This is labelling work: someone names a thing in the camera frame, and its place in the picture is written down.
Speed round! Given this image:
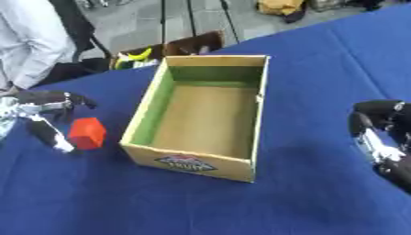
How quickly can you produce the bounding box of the black chair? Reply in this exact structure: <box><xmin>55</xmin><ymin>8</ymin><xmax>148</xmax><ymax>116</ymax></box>
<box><xmin>37</xmin><ymin>0</ymin><xmax>115</xmax><ymax>86</ymax></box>

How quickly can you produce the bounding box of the red hexagonal block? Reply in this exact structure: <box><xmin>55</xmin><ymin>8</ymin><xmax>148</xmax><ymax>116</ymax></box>
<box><xmin>65</xmin><ymin>117</ymin><xmax>108</xmax><ymax>151</ymax></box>

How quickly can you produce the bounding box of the black tripod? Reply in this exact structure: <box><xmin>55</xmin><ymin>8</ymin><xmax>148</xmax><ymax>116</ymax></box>
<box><xmin>159</xmin><ymin>0</ymin><xmax>243</xmax><ymax>46</ymax></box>

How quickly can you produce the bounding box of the yellow bag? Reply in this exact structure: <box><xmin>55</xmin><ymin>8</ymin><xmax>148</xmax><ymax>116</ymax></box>
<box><xmin>255</xmin><ymin>0</ymin><xmax>310</xmax><ymax>24</ymax></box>

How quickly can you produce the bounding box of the tan cardboard box green inside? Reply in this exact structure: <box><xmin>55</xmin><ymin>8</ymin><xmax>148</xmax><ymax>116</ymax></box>
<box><xmin>118</xmin><ymin>54</ymin><xmax>272</xmax><ymax>184</ymax></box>

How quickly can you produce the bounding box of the person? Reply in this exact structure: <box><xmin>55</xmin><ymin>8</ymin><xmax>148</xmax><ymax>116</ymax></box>
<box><xmin>0</xmin><ymin>0</ymin><xmax>79</xmax><ymax>96</ymax></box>

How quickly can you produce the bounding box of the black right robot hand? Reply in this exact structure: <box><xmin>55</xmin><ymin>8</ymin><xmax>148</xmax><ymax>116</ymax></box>
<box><xmin>347</xmin><ymin>99</ymin><xmax>411</xmax><ymax>195</ymax></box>

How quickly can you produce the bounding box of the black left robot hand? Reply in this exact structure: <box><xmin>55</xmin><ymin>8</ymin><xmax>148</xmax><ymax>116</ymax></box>
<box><xmin>13</xmin><ymin>89</ymin><xmax>100</xmax><ymax>155</ymax></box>

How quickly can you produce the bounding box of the brown box with toys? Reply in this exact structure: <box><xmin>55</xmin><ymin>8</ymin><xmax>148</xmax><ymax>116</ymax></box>
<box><xmin>107</xmin><ymin>30</ymin><xmax>227</xmax><ymax>71</ymax></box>

